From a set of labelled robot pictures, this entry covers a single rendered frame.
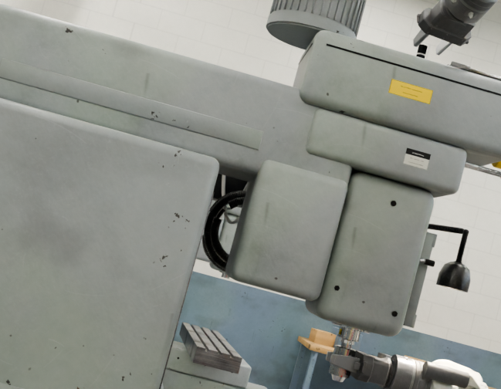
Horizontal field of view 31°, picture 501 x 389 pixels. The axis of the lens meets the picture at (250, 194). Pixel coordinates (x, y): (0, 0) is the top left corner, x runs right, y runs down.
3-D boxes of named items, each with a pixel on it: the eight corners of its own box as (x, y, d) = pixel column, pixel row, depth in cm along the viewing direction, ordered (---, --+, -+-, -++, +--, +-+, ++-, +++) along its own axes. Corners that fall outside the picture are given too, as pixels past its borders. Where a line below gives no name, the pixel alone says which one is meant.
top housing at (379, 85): (474, 171, 212) (491, 106, 214) (516, 161, 186) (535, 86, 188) (282, 117, 209) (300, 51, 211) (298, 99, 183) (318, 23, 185)
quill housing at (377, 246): (380, 332, 206) (414, 197, 208) (403, 341, 185) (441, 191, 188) (300, 310, 204) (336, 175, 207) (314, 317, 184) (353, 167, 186)
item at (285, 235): (302, 296, 207) (331, 188, 209) (319, 303, 182) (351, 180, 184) (222, 275, 205) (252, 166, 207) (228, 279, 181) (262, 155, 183)
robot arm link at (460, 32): (417, 38, 189) (449, 1, 180) (415, 5, 194) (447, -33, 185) (468, 57, 193) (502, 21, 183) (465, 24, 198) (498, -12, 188)
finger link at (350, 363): (332, 350, 192) (360, 358, 192) (328, 365, 191) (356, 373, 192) (333, 352, 190) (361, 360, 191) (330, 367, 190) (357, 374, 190)
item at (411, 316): (409, 326, 198) (432, 235, 199) (414, 328, 194) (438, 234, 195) (391, 322, 197) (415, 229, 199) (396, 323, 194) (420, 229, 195)
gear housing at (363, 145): (426, 201, 210) (437, 160, 211) (458, 195, 186) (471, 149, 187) (289, 163, 208) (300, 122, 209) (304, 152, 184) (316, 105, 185)
